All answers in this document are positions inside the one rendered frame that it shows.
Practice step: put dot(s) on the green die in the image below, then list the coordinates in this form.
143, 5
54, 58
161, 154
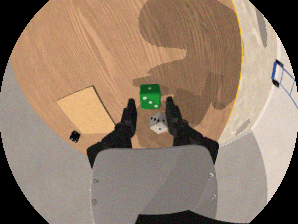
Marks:
150, 96

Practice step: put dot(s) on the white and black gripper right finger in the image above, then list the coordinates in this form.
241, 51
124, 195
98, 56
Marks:
182, 132

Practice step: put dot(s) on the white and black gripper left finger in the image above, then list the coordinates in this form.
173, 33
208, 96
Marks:
121, 136

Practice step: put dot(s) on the black die with white pips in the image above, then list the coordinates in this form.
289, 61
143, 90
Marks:
74, 136

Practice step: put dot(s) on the tan flat square mat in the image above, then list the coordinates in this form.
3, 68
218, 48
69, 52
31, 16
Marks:
86, 110

